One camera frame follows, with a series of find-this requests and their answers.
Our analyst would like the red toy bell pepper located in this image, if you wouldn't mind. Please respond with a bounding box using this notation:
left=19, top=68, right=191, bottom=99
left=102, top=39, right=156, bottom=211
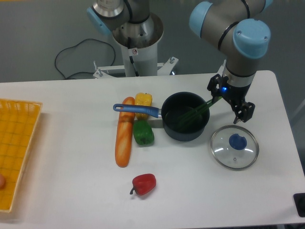
left=130, top=174, right=156, bottom=196

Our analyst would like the green toy bell pepper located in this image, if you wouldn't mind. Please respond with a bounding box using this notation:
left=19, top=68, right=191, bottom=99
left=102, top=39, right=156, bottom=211
left=133, top=120, right=154, bottom=146

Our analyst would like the toy baguette bread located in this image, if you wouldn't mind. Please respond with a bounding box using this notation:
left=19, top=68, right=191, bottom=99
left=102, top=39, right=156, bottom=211
left=115, top=112, right=135, bottom=167

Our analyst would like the glass pot lid blue knob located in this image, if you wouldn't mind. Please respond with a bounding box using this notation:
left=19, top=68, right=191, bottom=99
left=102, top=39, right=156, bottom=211
left=210, top=125, right=260, bottom=170

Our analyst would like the yellow toy bell pepper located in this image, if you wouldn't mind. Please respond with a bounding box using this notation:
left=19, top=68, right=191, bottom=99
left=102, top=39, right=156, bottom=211
left=135, top=93, right=153, bottom=120

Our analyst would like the black floor cable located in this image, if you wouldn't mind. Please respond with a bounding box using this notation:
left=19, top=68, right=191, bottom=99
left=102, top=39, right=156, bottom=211
left=54, top=38, right=116, bottom=80

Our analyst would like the yellow woven basket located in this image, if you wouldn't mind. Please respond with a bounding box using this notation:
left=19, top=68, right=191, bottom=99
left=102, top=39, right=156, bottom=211
left=0, top=99, right=43, bottom=213

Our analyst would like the black device at table edge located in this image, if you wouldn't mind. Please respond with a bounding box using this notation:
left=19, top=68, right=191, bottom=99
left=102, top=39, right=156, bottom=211
left=293, top=193, right=305, bottom=218

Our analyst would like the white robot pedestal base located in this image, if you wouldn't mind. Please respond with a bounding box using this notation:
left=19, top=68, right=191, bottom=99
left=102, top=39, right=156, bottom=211
left=93, top=13, right=179, bottom=78

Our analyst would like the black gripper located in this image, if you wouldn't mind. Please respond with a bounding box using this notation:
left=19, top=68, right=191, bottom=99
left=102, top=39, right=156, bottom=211
left=207, top=74, right=255, bottom=124

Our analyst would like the green plastic spatula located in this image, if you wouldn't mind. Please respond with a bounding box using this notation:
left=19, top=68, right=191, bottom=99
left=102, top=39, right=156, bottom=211
left=177, top=100, right=214, bottom=129

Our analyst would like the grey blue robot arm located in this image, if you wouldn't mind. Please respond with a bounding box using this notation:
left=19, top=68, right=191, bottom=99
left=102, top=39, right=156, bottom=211
left=87, top=0, right=271, bottom=122

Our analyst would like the dark blue saucepan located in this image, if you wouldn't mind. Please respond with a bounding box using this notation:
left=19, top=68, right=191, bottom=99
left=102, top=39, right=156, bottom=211
left=113, top=92, right=210, bottom=142

